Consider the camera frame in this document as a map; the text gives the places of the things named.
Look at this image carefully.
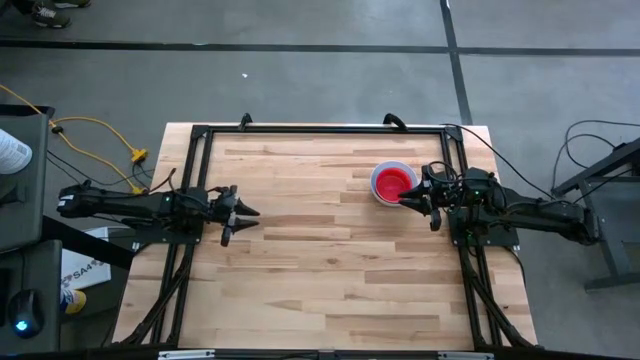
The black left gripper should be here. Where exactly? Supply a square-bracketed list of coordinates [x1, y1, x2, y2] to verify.
[208, 184, 262, 248]

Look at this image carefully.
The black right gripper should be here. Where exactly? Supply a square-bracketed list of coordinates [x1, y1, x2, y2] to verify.
[397, 162, 471, 232]

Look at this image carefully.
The yellow extension cord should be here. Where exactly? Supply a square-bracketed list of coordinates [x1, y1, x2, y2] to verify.
[49, 115, 149, 165]
[0, 83, 145, 204]

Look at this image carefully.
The grey desk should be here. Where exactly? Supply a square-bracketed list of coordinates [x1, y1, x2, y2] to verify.
[0, 238, 64, 355]

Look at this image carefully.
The red plastic bowl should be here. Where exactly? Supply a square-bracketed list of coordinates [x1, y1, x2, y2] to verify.
[375, 167, 414, 203]

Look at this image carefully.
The black metal stand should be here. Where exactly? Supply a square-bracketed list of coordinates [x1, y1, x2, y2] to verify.
[552, 135, 640, 292]

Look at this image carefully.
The black computer mouse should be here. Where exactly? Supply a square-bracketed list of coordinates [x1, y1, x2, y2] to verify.
[6, 288, 46, 340]

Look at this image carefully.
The person's yellow blue shoe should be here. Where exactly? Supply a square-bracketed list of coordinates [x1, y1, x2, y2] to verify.
[59, 288, 88, 316]

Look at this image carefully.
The black bar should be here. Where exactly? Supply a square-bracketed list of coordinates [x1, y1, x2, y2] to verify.
[40, 214, 136, 271]

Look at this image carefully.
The silver metal bracket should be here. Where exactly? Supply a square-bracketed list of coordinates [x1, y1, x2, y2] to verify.
[436, 350, 496, 360]
[157, 349, 217, 360]

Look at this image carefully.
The white labelled bottle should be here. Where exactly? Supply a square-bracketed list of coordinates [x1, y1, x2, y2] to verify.
[0, 128, 34, 176]

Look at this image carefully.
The black aluminium table frame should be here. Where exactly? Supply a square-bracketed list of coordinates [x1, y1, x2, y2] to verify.
[112, 122, 539, 351]

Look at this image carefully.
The white printed box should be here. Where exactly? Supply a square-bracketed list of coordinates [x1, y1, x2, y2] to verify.
[59, 226, 113, 291]

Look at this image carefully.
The white plastic bowl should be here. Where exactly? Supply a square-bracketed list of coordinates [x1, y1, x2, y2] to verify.
[369, 159, 420, 208]

